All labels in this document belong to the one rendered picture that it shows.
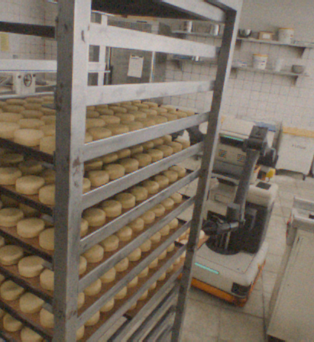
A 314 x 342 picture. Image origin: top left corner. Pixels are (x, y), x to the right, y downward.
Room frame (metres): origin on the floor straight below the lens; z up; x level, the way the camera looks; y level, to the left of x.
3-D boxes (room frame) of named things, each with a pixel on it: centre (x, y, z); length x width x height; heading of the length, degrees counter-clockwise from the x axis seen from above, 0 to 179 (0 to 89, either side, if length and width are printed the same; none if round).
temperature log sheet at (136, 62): (5.33, 0.46, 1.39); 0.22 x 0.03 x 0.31; 77
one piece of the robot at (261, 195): (2.40, -0.66, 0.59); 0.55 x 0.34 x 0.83; 62
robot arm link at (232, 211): (1.40, -0.39, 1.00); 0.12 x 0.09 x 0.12; 153
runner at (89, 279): (0.75, 0.01, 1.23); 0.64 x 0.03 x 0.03; 152
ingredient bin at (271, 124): (5.44, -1.58, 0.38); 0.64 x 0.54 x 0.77; 167
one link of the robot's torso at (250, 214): (2.15, -0.59, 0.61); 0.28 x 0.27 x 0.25; 62
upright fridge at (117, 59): (5.84, 0.79, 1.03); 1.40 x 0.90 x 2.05; 77
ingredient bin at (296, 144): (5.30, -2.22, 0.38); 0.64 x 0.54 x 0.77; 165
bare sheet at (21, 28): (0.83, 0.18, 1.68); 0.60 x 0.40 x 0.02; 152
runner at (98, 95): (0.75, 0.01, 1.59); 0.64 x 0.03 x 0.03; 152
